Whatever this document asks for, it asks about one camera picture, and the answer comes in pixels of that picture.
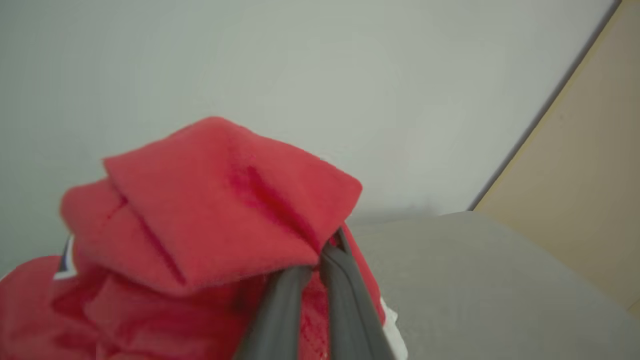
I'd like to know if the red basketball jersey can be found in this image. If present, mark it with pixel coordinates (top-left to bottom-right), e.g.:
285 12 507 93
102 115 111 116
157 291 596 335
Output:
0 116 389 360

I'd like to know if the grey fabric sofa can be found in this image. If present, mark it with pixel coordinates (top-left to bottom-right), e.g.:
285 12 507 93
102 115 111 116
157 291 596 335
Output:
345 210 640 360

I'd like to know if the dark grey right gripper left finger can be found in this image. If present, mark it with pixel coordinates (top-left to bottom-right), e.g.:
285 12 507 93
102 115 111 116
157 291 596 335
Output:
232 266 315 360

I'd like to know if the white garment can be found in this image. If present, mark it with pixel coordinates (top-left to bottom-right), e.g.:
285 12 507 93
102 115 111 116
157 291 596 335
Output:
380 297 410 360

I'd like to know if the beige wooden panel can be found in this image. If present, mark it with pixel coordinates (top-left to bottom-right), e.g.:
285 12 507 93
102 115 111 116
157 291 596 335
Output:
472 0 640 321

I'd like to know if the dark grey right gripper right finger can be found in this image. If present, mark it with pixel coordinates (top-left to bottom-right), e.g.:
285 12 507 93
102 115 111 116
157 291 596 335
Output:
319 227 397 360

